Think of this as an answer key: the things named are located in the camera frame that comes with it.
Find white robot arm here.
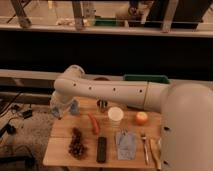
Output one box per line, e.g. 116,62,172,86
50,65,213,171

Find purple bowl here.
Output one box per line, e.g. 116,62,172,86
93,77,109,81

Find white paper cup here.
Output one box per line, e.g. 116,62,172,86
108,107,124,127

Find blue cup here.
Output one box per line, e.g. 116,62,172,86
69,100,79,115

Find orange carrot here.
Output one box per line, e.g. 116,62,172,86
88,114,100,135

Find green plastic tray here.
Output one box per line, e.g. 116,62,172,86
123,74,170,84

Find red apple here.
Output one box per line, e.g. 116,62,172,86
135,112,148,125

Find black remote control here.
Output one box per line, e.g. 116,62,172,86
96,137,107,163

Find grey folded cloth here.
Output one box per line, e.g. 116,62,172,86
115,131,136,160

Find metal fork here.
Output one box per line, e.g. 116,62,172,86
141,134,149,165

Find bunch of dark grapes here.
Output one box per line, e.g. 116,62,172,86
69,127,87,159

